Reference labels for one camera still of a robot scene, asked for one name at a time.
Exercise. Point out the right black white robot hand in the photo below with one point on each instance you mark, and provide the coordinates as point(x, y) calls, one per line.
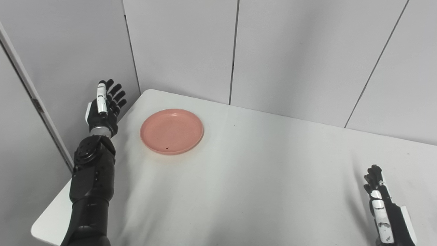
point(392, 218)

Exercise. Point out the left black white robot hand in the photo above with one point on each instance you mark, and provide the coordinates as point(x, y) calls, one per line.
point(102, 119)

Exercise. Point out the pink round plate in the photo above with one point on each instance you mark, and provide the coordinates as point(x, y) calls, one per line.
point(171, 131)

